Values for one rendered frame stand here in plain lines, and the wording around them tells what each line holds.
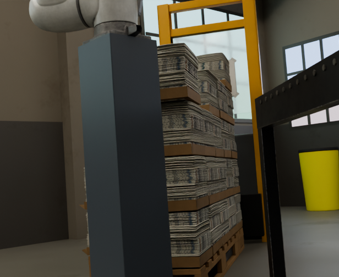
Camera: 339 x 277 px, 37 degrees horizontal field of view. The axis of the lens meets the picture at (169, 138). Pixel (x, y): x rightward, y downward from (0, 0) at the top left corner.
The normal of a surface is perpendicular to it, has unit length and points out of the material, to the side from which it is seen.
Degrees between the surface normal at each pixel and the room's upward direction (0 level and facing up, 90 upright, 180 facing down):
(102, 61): 90
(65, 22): 145
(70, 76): 90
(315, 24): 90
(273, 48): 90
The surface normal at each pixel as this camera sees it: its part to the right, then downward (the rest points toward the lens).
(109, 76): -0.75, 0.00
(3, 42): 0.66, -0.10
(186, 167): -0.26, -0.04
